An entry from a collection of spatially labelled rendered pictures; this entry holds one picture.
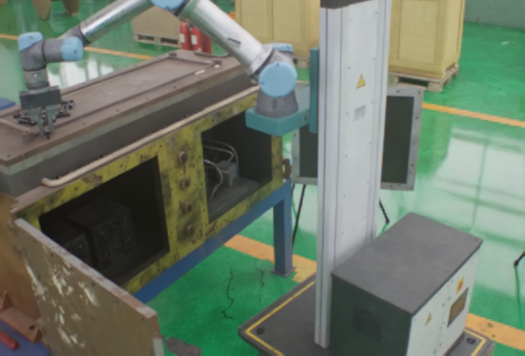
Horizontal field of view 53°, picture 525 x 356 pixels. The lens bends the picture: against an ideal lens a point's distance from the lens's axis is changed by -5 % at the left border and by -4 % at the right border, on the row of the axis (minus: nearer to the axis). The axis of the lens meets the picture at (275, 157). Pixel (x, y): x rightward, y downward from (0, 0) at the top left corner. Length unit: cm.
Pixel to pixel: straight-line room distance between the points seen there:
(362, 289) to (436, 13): 483
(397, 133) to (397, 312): 114
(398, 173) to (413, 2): 386
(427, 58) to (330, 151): 473
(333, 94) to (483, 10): 907
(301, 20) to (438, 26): 182
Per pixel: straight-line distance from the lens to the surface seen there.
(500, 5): 1073
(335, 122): 188
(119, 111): 207
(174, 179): 223
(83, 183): 192
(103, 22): 184
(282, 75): 165
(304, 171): 289
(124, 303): 133
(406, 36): 660
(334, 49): 179
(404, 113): 274
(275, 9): 745
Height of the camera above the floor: 205
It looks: 25 degrees down
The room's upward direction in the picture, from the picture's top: 1 degrees counter-clockwise
